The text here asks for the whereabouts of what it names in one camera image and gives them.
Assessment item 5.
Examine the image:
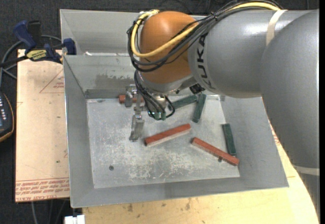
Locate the red-brown flat block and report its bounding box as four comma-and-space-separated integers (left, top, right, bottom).
190, 137, 240, 167
118, 94, 144, 105
144, 123, 192, 147

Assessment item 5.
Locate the grey metal bin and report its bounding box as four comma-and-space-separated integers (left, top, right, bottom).
59, 9, 289, 209

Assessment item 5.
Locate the dark green flat block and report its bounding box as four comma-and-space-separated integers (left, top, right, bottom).
191, 93, 207, 124
171, 94, 199, 111
222, 123, 238, 156

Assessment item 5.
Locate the brown cardboard board red print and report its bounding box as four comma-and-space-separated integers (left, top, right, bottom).
15, 49, 71, 203

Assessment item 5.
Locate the black cylinder on white bracket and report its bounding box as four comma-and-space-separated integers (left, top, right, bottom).
188, 84, 205, 94

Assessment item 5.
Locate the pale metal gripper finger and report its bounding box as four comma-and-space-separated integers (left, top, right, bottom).
135, 114, 146, 141
128, 115, 137, 142

